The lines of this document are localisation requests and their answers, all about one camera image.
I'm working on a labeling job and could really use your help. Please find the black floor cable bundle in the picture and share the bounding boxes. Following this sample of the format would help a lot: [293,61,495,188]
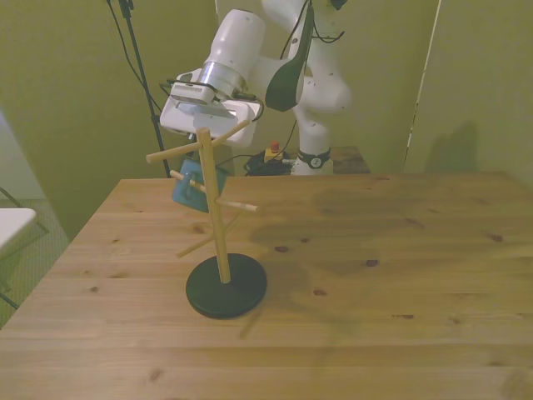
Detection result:
[242,152,297,177]

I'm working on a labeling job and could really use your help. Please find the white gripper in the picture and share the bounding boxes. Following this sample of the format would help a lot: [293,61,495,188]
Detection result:
[159,97,264,163]

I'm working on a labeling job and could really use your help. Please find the yellow emergency stop button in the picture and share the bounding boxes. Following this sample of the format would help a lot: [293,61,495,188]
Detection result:
[263,140,291,164]

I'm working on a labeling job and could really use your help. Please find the black tripod stand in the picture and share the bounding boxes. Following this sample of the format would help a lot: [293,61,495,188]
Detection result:
[106,0,168,153]

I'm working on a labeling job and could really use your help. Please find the wooden mug tree black base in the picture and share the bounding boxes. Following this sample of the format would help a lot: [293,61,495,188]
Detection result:
[145,119,267,321]

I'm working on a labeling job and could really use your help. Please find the blue enamel mug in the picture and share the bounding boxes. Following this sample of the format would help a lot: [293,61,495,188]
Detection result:
[171,159,229,214]

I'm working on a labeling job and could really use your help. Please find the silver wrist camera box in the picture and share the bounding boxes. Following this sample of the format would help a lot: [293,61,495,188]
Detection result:
[169,71,218,106]

